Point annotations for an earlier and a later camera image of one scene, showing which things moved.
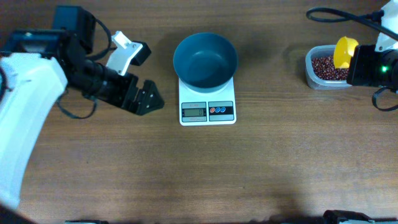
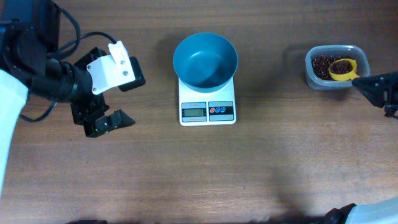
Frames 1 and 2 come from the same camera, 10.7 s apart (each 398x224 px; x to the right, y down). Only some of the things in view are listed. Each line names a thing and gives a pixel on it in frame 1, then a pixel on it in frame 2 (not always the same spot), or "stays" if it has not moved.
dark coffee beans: x=324 y=68 stays
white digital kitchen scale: x=207 y=109 stays
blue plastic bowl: x=206 y=62 stays
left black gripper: x=131 y=94 to x=90 y=101
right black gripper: x=354 y=65 to x=382 y=90
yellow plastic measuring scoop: x=343 y=51 to x=346 y=76
